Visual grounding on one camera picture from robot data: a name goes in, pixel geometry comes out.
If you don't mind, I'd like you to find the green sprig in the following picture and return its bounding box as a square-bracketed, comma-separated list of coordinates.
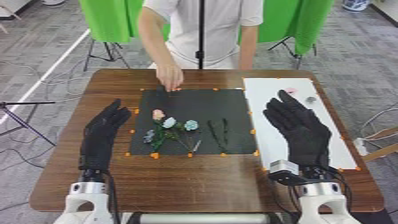
[205, 119, 227, 154]
[220, 117, 230, 145]

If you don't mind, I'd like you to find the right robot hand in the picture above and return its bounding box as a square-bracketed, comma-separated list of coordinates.
[261, 89, 333, 170]

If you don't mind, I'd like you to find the black tripod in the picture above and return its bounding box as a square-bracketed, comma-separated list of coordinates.
[0, 100, 58, 148]

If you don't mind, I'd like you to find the blue flower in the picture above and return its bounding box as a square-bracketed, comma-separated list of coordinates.
[172, 119, 204, 153]

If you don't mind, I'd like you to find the pale grey bar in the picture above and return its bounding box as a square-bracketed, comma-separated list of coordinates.
[126, 212, 280, 224]

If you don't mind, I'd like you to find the small grey-blue flower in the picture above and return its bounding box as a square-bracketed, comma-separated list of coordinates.
[140, 129, 157, 145]

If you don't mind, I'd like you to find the person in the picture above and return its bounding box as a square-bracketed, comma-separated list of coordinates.
[134, 0, 266, 93]

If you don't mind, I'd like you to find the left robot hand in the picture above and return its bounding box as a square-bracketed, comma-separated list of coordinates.
[78, 98, 133, 172]

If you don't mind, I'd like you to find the black cloth stand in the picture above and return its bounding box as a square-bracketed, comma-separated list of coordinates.
[81, 39, 133, 72]
[266, 35, 319, 71]

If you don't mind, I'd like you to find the white flower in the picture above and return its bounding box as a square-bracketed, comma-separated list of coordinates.
[154, 116, 179, 152]

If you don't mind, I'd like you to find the dark mat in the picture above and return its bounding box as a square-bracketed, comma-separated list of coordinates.
[127, 87, 261, 157]

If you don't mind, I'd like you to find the white sheet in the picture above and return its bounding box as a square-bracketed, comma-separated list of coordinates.
[241, 77, 360, 171]

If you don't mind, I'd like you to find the black upright pole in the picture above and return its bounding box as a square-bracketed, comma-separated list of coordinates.
[195, 0, 207, 70]

